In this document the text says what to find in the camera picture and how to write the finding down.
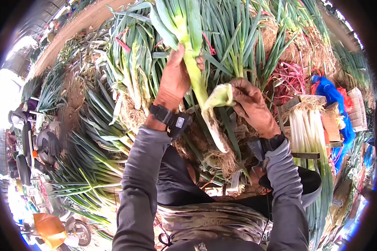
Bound person's body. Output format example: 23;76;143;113
156;202;274;251

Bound blue plastic sheet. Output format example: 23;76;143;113
311;75;356;171

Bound parked motor scooter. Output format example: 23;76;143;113
18;201;92;251
8;106;65;187

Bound red plastic bag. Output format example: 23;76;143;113
337;87;353;112

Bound person's left thumb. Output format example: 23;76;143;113
171;43;186;73

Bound person's left hand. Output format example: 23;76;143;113
153;43;206;111

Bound bundle of red strings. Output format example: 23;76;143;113
270;61;309;105

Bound person's right thumb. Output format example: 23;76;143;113
232;102;250;120

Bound orange bag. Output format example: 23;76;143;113
33;213;68;250

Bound stack of peeled white onions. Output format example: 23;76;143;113
288;100;334;249

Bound black wrist band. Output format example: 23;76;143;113
148;104;193;139
248;133;286;162

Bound wooden rack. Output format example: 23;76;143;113
276;94;345;160

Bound person's right hand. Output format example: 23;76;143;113
229;78;281;139

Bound person's right fingers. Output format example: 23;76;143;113
229;78;259;103

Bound pile of unpeeled green onions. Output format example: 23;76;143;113
21;0;375;234

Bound white woven basket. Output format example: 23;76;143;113
346;87;369;132

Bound person's legs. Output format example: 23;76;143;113
156;144;323;218

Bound single green onion stalk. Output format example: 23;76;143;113
149;0;237;154

